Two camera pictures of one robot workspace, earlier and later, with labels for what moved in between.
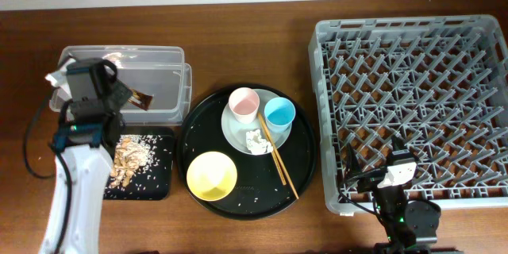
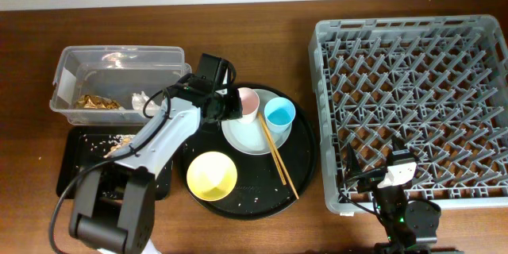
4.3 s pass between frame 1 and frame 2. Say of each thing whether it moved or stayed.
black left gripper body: moved
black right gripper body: stayed
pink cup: stayed
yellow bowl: stayed
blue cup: stayed
